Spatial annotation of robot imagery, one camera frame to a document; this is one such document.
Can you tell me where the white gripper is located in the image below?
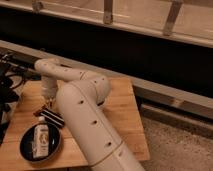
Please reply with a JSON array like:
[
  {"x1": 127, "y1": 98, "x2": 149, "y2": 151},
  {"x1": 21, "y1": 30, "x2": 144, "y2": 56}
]
[{"x1": 41, "y1": 76, "x2": 58, "y2": 109}]

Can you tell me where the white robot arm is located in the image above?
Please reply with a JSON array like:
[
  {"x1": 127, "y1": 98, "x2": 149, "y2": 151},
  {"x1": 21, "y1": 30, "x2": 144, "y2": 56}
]
[{"x1": 34, "y1": 58, "x2": 145, "y2": 171}]

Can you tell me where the red pen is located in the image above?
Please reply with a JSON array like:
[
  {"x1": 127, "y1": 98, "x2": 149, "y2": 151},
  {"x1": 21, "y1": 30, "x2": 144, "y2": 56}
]
[{"x1": 33, "y1": 103, "x2": 49, "y2": 117}]

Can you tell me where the white small bottle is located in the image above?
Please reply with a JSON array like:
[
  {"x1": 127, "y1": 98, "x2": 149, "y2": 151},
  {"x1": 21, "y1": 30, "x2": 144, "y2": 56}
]
[{"x1": 33, "y1": 116, "x2": 49, "y2": 159}]

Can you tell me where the black round bowl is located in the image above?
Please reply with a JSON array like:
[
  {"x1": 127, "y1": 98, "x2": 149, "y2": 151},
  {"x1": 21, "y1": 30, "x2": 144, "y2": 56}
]
[{"x1": 19, "y1": 123, "x2": 61, "y2": 162}]

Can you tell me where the black cables and equipment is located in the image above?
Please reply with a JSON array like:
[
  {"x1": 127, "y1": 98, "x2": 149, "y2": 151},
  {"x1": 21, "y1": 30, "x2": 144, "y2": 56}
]
[{"x1": 0, "y1": 51, "x2": 29, "y2": 146}]

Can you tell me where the metal window rail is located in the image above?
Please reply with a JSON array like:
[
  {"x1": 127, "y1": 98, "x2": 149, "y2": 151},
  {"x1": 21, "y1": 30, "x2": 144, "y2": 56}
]
[{"x1": 0, "y1": 40, "x2": 213, "y2": 120}]

